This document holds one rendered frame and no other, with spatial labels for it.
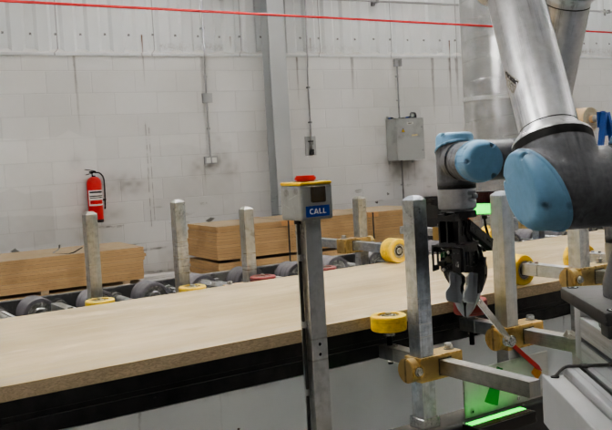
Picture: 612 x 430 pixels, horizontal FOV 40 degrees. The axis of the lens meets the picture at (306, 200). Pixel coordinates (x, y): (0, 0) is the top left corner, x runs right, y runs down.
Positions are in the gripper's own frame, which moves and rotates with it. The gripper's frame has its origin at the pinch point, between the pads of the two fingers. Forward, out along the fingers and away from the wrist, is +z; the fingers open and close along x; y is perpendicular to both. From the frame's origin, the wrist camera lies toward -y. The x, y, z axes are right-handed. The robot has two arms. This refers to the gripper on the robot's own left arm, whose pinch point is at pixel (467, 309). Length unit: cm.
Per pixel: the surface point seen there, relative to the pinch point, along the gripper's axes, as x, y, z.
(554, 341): 10.1, -19.7, 9.7
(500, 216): -0.4, -18.9, -17.0
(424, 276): -7.7, 2.7, -6.8
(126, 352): -54, 42, 4
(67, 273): -520, -300, 55
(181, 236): -111, -32, -10
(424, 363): -7.7, 4.7, 10.7
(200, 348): -42, 34, 4
